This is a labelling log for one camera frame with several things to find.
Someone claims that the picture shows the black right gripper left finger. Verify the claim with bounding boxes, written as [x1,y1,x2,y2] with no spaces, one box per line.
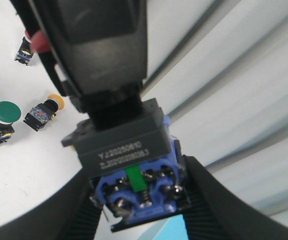
[0,172,101,240]

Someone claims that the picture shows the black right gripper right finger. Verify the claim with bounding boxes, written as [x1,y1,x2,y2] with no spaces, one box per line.
[183,155,288,240]

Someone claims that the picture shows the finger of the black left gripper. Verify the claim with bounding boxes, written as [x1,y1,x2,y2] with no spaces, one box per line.
[12,0,147,113]

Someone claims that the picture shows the red push button switch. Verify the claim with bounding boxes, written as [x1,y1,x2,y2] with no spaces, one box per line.
[31,31,192,233]

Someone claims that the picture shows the light blue plastic box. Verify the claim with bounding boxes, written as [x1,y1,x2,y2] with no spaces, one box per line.
[139,213,190,240]

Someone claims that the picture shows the red push button upright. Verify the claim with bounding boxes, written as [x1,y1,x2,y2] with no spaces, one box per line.
[14,30,34,66]

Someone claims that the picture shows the yellow push button lying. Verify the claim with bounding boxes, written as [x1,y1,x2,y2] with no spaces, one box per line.
[23,94,65,132]

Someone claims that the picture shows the green push button upright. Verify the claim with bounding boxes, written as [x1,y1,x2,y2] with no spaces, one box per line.
[0,101,21,144]

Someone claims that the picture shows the grey pleated curtain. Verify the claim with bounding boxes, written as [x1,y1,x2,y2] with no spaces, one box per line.
[143,0,288,221]

